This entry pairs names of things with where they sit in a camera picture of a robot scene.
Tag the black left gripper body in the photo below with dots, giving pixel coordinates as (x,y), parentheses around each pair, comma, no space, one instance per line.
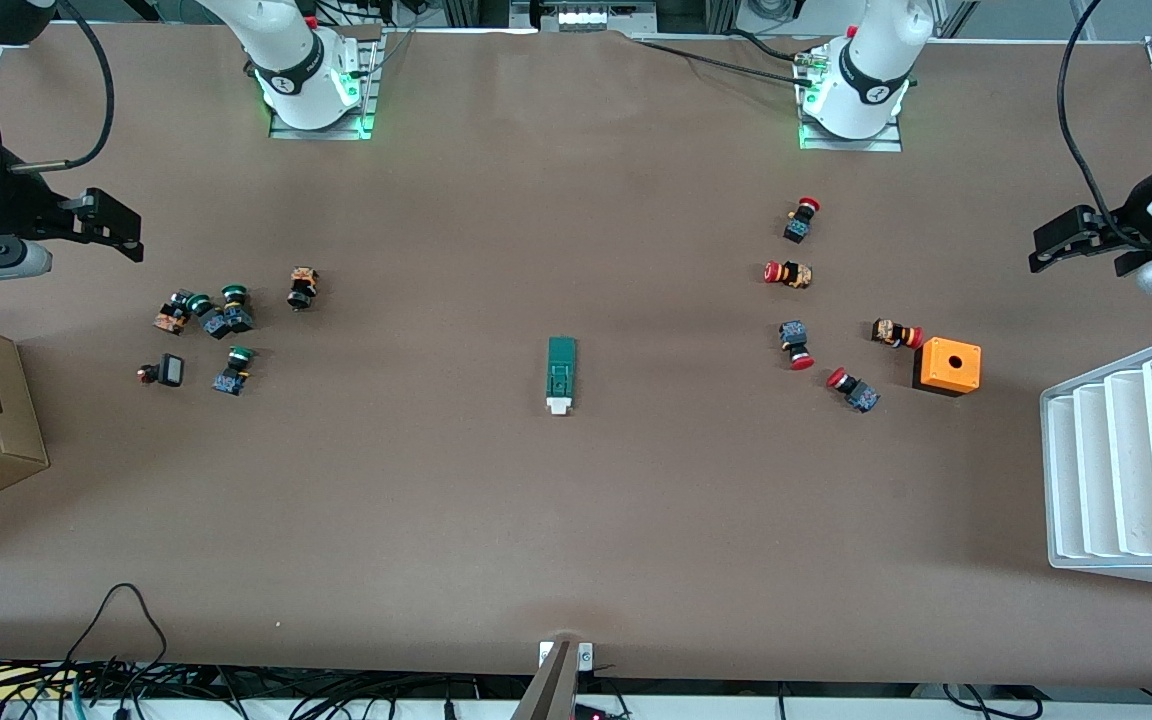
(1132,206)

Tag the green load switch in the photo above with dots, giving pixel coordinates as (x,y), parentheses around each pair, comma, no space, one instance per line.
(562,360)

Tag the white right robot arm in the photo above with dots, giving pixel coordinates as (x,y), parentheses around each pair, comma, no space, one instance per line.
(286,50)

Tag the green button with blue block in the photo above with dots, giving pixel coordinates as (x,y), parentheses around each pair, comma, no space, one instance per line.
(235,371)
(237,310)
(211,318)

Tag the black square push button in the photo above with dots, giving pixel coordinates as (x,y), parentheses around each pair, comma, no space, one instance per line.
(168,371)

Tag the orange box with hole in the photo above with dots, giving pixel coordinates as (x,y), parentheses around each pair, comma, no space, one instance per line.
(948,365)

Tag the red button with orange block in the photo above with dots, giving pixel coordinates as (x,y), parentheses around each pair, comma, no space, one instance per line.
(897,333)
(788,273)

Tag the white slotted tray rack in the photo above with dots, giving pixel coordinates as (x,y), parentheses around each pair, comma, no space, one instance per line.
(1126,470)

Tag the red button with blue block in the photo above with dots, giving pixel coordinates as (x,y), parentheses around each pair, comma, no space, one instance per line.
(802,219)
(853,389)
(796,344)

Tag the white power strip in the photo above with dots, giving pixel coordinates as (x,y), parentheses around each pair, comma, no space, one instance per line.
(581,17)

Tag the small module with red LED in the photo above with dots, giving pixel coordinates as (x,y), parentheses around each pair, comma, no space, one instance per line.
(591,713)

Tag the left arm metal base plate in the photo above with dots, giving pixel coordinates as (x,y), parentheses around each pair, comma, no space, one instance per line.
(886,143)

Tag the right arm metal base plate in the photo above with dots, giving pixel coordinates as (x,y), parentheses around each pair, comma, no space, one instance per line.
(321,133)

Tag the aluminium camera post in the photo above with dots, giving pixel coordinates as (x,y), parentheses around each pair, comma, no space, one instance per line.
(554,685)

